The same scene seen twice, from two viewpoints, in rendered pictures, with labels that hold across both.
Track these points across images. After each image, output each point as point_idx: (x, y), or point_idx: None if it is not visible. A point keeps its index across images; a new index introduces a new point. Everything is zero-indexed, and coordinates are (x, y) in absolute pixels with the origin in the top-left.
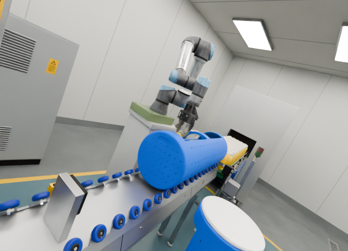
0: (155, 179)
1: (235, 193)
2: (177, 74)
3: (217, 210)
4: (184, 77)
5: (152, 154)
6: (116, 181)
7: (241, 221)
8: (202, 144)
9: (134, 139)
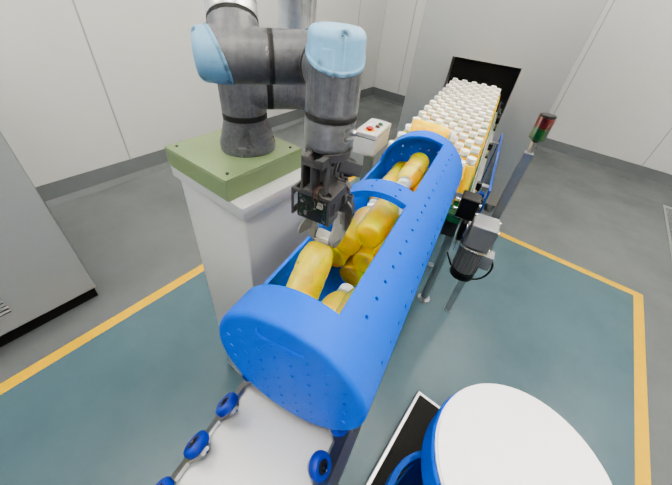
0: (297, 408)
1: (493, 243)
2: (221, 48)
3: (482, 460)
4: (251, 48)
5: (262, 364)
6: None
7: (549, 460)
8: (396, 253)
9: (224, 242)
